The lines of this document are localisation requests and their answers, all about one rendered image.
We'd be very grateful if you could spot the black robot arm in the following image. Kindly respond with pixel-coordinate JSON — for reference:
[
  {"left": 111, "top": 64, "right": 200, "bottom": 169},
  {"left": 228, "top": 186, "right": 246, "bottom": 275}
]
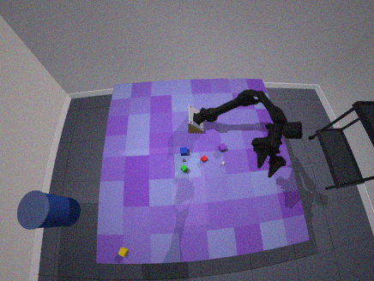
[{"left": 193, "top": 89, "right": 303, "bottom": 139}]

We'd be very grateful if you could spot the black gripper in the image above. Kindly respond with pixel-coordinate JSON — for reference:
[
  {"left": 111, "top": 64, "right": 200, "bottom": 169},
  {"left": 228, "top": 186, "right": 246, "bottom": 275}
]
[{"left": 251, "top": 134, "right": 286, "bottom": 178}]

